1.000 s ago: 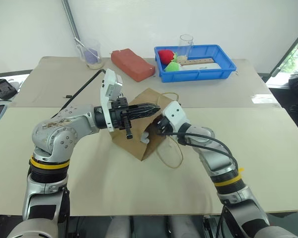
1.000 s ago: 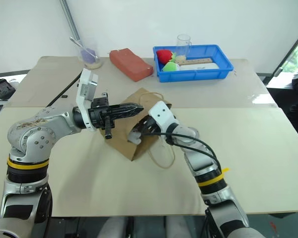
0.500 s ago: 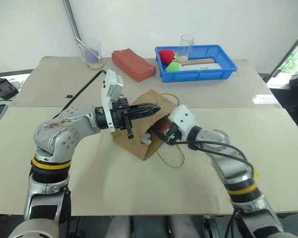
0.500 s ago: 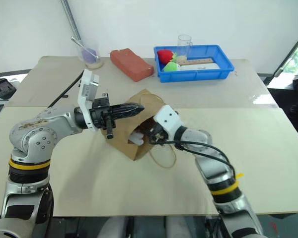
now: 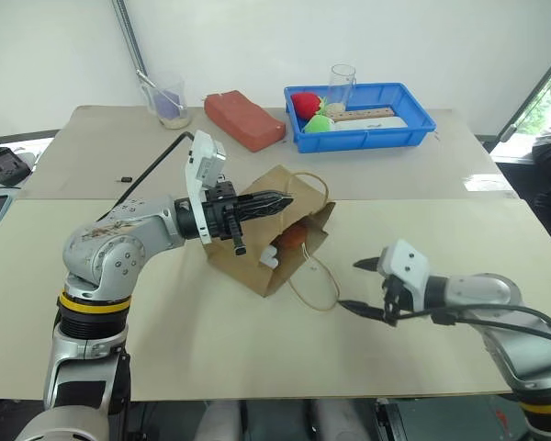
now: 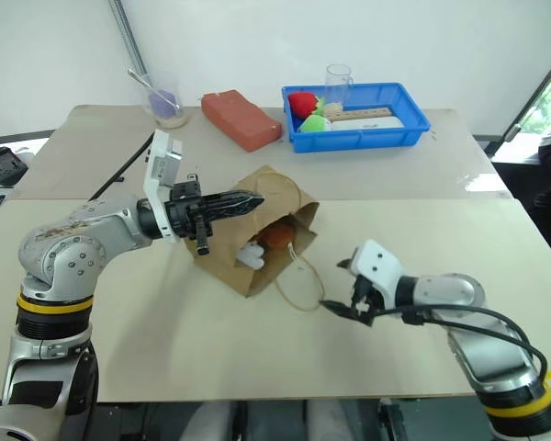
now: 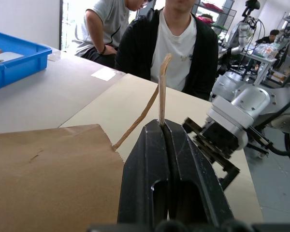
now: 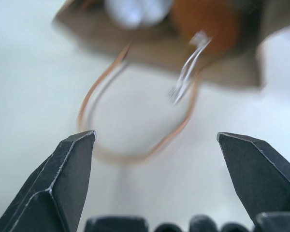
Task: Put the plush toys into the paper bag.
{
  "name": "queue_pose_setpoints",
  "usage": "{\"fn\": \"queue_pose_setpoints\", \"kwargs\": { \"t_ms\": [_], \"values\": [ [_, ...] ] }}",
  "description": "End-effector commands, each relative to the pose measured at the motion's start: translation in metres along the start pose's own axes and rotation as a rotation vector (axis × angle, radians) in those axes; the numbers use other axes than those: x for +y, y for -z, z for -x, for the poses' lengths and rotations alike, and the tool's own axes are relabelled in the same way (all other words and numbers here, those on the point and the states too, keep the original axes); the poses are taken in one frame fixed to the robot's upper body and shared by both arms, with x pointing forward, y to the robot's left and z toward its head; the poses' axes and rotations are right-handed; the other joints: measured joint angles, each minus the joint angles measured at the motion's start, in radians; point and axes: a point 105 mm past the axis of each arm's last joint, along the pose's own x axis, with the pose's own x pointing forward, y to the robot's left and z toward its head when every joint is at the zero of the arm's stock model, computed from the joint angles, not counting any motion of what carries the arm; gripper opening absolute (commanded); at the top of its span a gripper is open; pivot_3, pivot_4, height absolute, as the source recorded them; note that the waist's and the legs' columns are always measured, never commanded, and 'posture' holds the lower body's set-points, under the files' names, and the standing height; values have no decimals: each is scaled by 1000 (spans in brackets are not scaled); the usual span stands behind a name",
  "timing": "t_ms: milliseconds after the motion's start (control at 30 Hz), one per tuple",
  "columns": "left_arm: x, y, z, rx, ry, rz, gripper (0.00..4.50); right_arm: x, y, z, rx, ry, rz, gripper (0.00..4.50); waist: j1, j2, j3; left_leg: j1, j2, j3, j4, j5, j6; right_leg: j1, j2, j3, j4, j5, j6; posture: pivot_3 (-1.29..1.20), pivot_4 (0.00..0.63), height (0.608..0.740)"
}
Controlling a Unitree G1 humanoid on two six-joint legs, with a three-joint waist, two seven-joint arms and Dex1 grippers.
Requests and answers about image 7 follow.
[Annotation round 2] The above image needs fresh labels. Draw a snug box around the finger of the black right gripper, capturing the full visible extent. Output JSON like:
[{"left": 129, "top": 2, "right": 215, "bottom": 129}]
[{"left": 217, "top": 165, "right": 241, "bottom": 191}]

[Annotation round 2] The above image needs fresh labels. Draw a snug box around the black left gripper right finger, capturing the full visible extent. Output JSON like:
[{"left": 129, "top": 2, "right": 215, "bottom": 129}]
[{"left": 162, "top": 118, "right": 234, "bottom": 226}]

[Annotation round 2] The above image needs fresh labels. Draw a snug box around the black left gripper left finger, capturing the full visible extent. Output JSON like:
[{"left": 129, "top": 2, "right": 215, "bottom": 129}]
[{"left": 117, "top": 119, "right": 171, "bottom": 225}]

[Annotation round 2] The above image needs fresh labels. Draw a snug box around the brown paper bag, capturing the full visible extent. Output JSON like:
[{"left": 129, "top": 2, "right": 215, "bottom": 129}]
[{"left": 0, "top": 53, "right": 173, "bottom": 232}]

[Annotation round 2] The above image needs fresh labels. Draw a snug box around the beige cardboard sheet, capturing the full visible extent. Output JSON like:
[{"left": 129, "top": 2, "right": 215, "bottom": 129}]
[{"left": 58, "top": 73, "right": 263, "bottom": 222}]

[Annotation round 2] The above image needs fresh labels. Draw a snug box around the white background table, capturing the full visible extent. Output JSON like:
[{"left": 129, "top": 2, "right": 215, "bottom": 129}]
[{"left": 239, "top": 51, "right": 278, "bottom": 86}]

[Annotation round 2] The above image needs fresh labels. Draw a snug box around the person in black jacket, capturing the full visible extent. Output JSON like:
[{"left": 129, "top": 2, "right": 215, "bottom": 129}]
[{"left": 114, "top": 0, "right": 219, "bottom": 101}]

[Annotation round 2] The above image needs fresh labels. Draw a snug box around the white paper label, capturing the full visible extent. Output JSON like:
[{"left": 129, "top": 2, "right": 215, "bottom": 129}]
[{"left": 90, "top": 67, "right": 117, "bottom": 82}]

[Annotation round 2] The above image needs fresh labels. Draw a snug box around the silver background robot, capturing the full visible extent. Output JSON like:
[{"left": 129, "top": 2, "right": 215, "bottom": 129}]
[{"left": 228, "top": 0, "right": 267, "bottom": 58}]

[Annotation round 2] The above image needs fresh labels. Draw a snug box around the seated person in black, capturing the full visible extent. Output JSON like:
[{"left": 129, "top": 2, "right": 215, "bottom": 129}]
[{"left": 255, "top": 29, "right": 281, "bottom": 46}]

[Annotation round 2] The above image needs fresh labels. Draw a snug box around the person in grey t-shirt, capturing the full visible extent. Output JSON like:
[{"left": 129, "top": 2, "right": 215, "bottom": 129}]
[{"left": 72, "top": 0, "right": 156, "bottom": 68}]

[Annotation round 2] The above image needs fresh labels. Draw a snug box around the blue plastic crate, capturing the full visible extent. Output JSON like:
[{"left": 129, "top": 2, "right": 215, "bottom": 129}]
[{"left": 0, "top": 29, "right": 53, "bottom": 94}]

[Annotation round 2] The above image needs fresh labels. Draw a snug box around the white flat item in crate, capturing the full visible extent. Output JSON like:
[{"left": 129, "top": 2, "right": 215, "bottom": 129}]
[{"left": 0, "top": 51, "right": 24, "bottom": 65}]

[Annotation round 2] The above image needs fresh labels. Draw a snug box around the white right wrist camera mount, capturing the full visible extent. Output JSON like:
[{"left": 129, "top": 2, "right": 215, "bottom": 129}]
[{"left": 206, "top": 96, "right": 255, "bottom": 151}]

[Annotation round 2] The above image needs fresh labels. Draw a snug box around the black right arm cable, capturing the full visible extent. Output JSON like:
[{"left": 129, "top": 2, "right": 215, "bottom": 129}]
[{"left": 256, "top": 83, "right": 290, "bottom": 157}]

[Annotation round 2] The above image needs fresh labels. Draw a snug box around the black wire shelf rack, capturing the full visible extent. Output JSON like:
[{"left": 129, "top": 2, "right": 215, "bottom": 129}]
[{"left": 192, "top": 0, "right": 238, "bottom": 37}]

